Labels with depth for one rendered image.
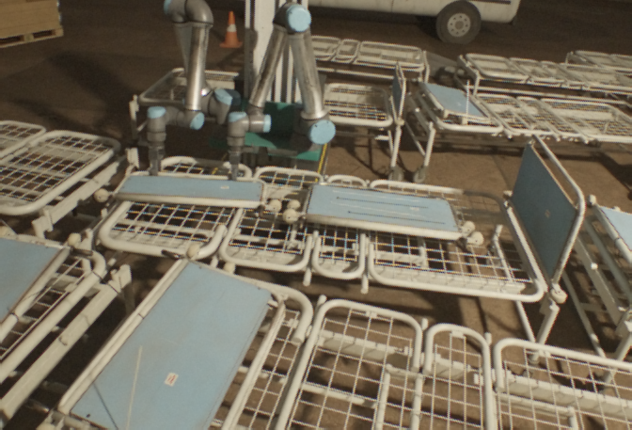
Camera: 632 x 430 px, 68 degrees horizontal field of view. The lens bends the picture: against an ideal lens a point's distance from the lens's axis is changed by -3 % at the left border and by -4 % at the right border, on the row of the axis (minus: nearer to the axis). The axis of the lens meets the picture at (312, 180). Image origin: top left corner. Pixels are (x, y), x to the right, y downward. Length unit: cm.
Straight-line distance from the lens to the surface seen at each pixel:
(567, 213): 218
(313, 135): 260
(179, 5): 264
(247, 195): 244
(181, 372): 157
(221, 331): 168
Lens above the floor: 175
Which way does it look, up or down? 28 degrees down
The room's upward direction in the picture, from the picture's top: 5 degrees clockwise
